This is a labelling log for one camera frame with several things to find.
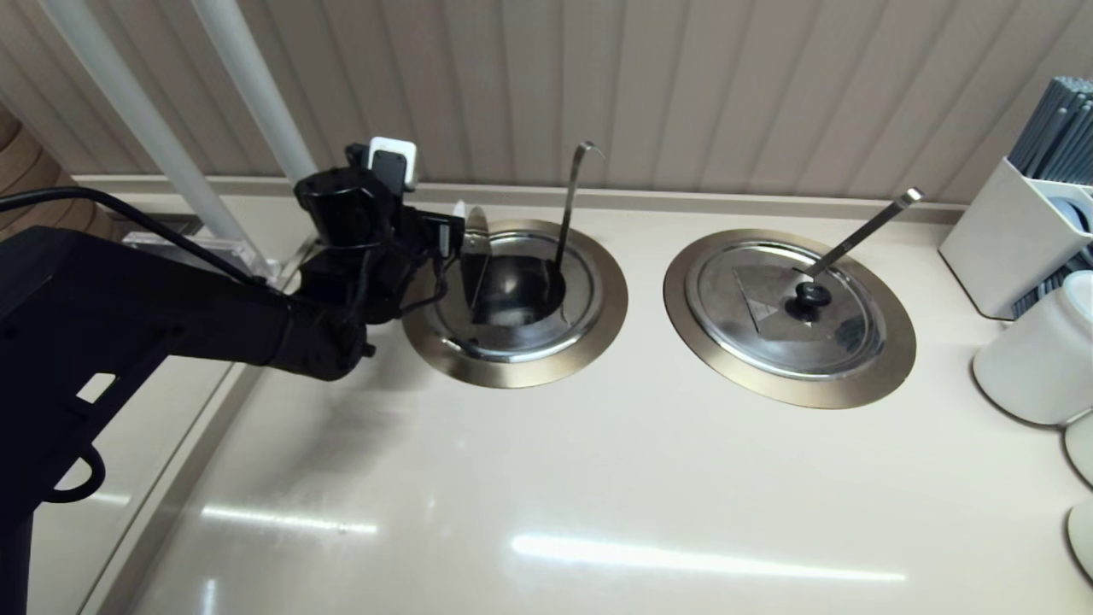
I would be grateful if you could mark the clear acrylic sign block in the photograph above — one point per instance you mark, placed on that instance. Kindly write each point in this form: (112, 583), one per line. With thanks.
(224, 249)

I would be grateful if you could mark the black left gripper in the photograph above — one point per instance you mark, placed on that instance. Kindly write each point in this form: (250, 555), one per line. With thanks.
(406, 256)

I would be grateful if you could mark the white ceramic jar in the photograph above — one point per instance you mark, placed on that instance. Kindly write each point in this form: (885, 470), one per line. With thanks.
(1033, 359)

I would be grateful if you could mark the white slanted pole with flange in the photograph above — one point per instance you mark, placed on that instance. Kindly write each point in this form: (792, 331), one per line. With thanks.
(256, 85)

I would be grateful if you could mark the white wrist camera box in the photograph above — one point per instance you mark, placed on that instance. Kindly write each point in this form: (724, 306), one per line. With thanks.
(393, 162)

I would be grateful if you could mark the white ceramic bowl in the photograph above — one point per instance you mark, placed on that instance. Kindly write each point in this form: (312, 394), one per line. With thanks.
(1084, 538)
(1083, 448)

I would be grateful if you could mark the steel hinged lid black knob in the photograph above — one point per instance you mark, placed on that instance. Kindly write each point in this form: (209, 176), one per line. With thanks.
(837, 342)
(582, 299)

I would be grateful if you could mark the dark steel steamer tray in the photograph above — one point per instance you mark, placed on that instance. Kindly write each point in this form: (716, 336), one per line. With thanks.
(171, 224)

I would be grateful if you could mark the bamboo steamer stack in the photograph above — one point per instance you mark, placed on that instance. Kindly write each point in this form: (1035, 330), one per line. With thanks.
(26, 171)

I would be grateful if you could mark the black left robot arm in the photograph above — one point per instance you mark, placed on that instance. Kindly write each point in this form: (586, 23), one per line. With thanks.
(128, 325)

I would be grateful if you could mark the grey chopsticks bundle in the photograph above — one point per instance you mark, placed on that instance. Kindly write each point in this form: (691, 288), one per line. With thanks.
(1059, 128)

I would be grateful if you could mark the white blue-rimmed dish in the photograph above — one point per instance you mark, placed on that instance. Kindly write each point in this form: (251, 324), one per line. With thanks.
(1074, 213)

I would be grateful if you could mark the white utensil holder box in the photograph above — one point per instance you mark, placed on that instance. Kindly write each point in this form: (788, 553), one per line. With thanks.
(999, 239)

